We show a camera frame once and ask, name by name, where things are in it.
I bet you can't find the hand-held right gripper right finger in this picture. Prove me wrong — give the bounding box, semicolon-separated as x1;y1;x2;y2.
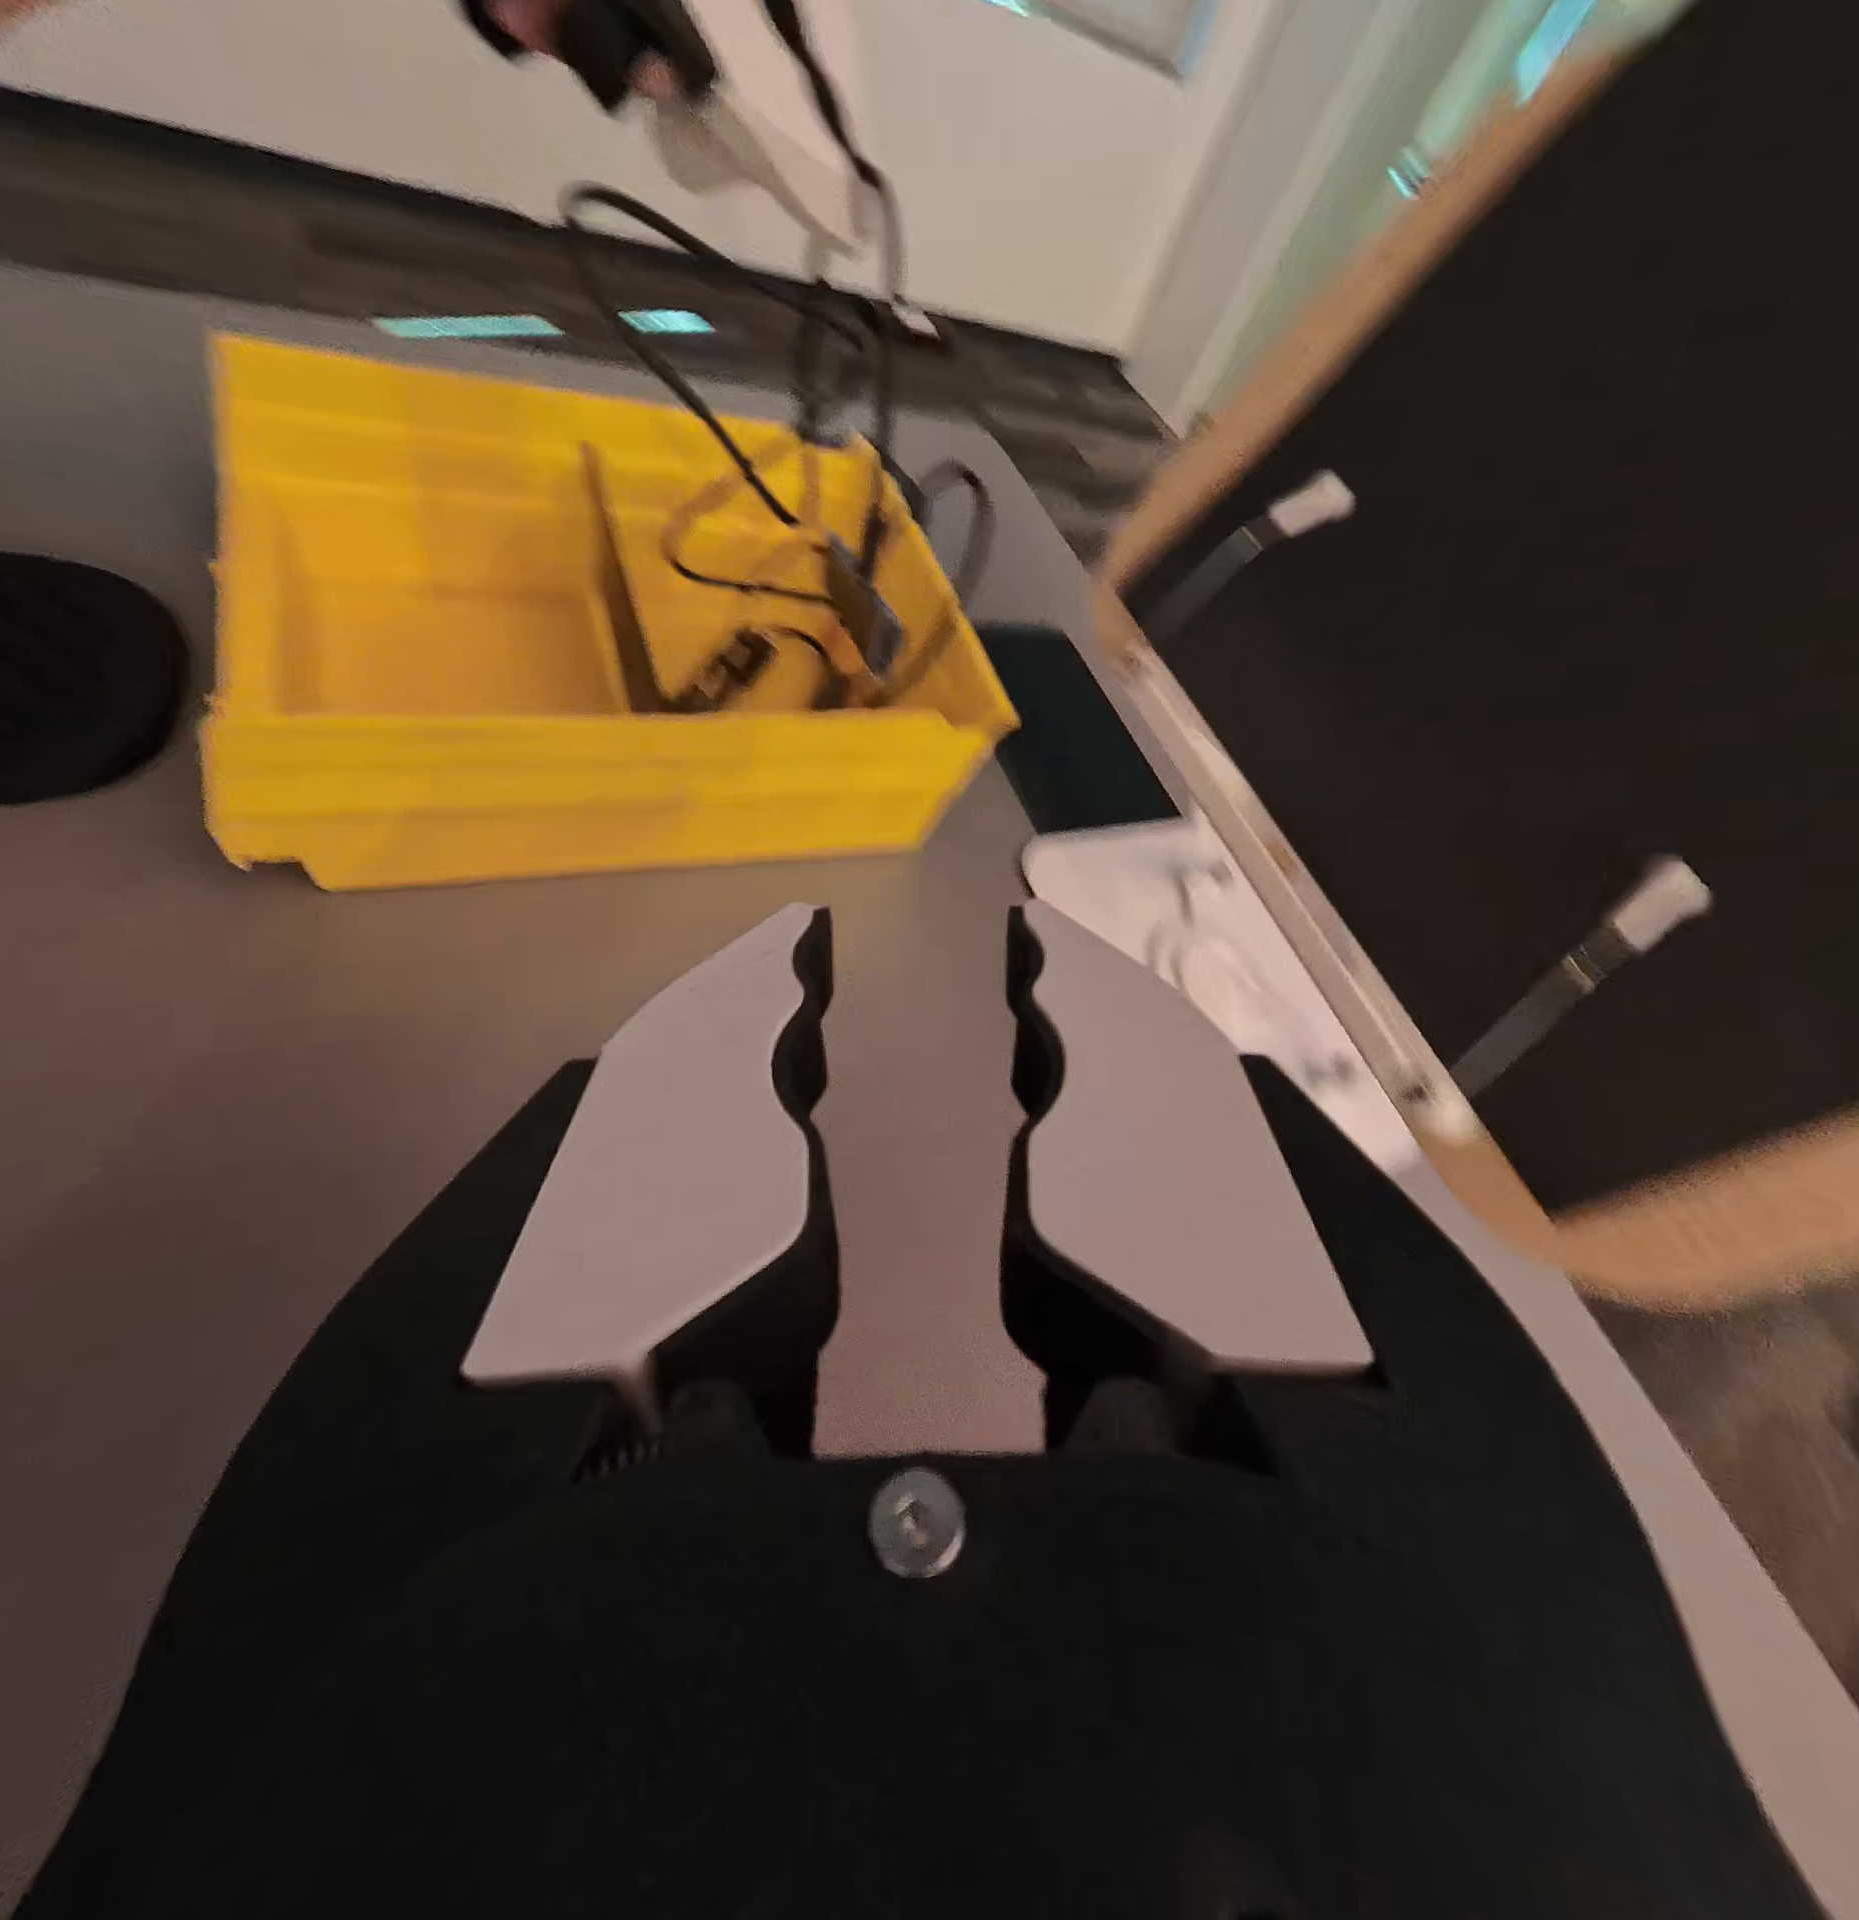
1000;901;1378;1458

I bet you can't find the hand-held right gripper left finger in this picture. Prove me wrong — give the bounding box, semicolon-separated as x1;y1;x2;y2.
461;902;839;1458

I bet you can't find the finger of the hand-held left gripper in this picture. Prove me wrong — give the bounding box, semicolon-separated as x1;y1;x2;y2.
653;82;879;257

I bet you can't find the black multi-plug cable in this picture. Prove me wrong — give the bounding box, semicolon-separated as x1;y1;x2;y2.
771;0;1006;603

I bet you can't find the slim grey usb hub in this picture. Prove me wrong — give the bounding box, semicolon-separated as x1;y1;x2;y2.
821;528;911;673

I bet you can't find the yellow plastic bin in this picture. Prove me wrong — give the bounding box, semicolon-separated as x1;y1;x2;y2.
200;333;1021;895

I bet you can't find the large window with blinds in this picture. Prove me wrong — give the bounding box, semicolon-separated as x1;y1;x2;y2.
990;0;1215;78

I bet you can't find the black bin divider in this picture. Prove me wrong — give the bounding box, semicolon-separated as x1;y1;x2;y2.
575;442;677;712

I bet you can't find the dark teal panel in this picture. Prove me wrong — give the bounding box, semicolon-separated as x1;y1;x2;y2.
964;624;1185;834

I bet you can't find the narrow window with blinds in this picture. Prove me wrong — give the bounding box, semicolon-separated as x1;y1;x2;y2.
1378;0;1620;202

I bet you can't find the black felt desk divider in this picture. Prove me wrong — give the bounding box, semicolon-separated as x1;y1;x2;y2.
1094;0;1859;1305

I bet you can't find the black mesh pad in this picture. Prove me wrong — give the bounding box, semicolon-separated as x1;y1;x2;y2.
0;546;193;807

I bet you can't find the white-capped support wire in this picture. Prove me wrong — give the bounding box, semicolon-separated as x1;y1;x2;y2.
1444;855;1714;1098
1139;467;1359;638

